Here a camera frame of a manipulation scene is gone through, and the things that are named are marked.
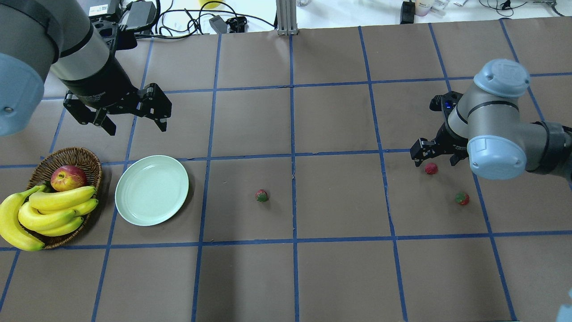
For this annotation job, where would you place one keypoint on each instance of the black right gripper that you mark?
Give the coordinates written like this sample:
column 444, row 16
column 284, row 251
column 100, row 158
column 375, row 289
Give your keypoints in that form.
column 447, row 139

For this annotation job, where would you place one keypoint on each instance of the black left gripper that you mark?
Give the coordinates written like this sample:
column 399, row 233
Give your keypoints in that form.
column 97, row 85

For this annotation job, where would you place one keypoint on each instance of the red strawberry without leaves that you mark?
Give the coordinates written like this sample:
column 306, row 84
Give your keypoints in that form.
column 431, row 168

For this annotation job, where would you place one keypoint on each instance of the red strawberry green leaves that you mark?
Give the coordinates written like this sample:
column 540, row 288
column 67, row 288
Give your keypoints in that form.
column 261, row 196

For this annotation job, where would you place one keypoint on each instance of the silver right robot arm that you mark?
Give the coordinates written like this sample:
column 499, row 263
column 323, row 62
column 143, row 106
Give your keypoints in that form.
column 484, row 126

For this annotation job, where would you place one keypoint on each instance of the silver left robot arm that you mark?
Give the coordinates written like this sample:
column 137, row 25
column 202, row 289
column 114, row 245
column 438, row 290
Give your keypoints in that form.
column 79, row 47

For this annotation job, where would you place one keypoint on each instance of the light green plate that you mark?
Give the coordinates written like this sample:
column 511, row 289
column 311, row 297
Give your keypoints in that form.
column 151, row 190

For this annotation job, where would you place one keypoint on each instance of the red strawberry far side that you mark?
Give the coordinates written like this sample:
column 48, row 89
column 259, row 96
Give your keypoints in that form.
column 462, row 198

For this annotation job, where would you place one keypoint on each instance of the red apple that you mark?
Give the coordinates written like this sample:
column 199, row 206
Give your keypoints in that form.
column 68, row 177

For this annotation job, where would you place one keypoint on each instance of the brown wicker basket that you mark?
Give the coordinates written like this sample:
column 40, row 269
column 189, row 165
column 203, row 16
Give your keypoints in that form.
column 88, row 162

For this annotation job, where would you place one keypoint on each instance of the black power adapter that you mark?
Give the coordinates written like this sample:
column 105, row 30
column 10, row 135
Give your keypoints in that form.
column 139, row 15

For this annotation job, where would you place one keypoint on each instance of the yellow banana bunch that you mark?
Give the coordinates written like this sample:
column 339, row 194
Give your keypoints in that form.
column 34, row 219

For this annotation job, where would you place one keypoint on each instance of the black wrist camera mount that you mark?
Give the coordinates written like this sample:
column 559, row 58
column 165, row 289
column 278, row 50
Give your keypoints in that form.
column 445, row 103

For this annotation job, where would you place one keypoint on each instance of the aluminium frame post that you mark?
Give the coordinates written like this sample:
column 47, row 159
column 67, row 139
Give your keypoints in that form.
column 287, row 23

